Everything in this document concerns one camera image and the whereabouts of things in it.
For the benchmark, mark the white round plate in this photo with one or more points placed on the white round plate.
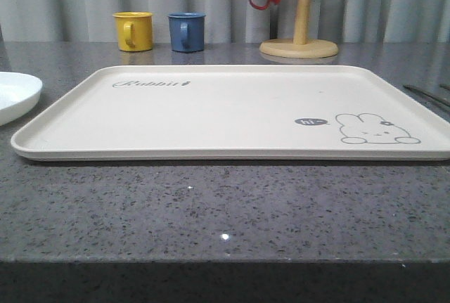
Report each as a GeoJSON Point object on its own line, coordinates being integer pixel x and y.
{"type": "Point", "coordinates": [19, 94]}

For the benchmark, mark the silver metal fork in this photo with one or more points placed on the silver metal fork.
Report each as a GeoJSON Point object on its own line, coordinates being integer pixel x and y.
{"type": "Point", "coordinates": [438, 99]}

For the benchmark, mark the silver metal chopsticks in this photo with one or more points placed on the silver metal chopsticks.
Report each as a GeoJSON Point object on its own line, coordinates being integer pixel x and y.
{"type": "Point", "coordinates": [445, 86]}

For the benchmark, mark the cream rabbit serving tray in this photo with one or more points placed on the cream rabbit serving tray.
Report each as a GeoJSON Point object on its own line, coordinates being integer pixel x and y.
{"type": "Point", "coordinates": [324, 112]}

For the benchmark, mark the blue enamel mug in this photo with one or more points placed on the blue enamel mug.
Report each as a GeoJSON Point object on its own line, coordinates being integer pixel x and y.
{"type": "Point", "coordinates": [187, 31]}

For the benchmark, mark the wooden mug tree stand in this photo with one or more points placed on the wooden mug tree stand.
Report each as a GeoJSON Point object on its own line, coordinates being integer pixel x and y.
{"type": "Point", "coordinates": [300, 46]}

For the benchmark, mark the yellow enamel mug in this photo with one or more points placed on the yellow enamel mug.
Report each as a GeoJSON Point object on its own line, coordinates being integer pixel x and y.
{"type": "Point", "coordinates": [134, 31]}

